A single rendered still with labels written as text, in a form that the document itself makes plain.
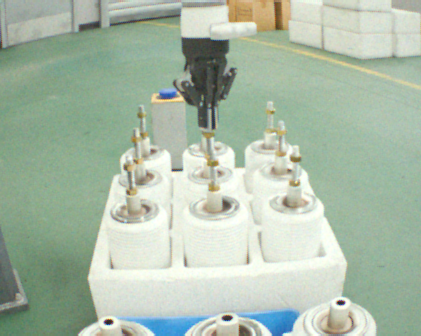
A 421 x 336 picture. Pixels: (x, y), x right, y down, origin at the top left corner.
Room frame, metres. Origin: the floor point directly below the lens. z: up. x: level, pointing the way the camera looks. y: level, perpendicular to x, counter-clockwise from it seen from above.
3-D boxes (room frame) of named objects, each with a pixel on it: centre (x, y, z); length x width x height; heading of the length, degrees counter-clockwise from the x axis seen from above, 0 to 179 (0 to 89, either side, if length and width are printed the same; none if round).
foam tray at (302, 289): (0.80, 0.00, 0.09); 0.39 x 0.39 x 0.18; 2
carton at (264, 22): (4.73, -0.48, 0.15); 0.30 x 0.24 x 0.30; 28
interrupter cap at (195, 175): (0.80, 0.00, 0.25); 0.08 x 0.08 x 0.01
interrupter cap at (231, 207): (0.68, 0.00, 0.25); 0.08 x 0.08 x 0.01
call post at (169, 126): (1.09, 0.08, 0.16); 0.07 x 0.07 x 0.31; 2
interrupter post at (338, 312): (0.39, -0.13, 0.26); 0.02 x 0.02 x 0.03
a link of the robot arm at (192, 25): (0.79, -0.01, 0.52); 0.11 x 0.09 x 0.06; 47
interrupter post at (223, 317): (0.38, -0.01, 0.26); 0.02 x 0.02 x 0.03
